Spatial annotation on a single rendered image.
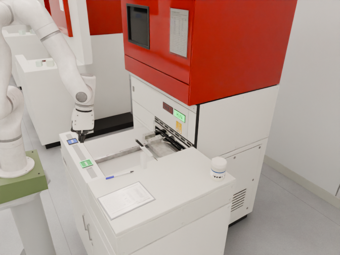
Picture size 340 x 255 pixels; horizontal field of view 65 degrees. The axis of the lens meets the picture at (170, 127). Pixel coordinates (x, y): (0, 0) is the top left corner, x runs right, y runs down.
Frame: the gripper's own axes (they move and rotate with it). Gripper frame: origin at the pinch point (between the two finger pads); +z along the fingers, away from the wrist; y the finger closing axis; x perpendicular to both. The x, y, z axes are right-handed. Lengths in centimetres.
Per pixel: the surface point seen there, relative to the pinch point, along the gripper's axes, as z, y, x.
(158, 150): 14, -49, -3
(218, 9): -70, -55, 15
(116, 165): 24.8, -25.4, -9.8
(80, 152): 15.3, -4.4, -12.9
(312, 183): 57, -222, 22
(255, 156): 18, -124, 15
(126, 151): 20.5, -35.2, -17.1
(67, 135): 15.6, -3.0, -35.6
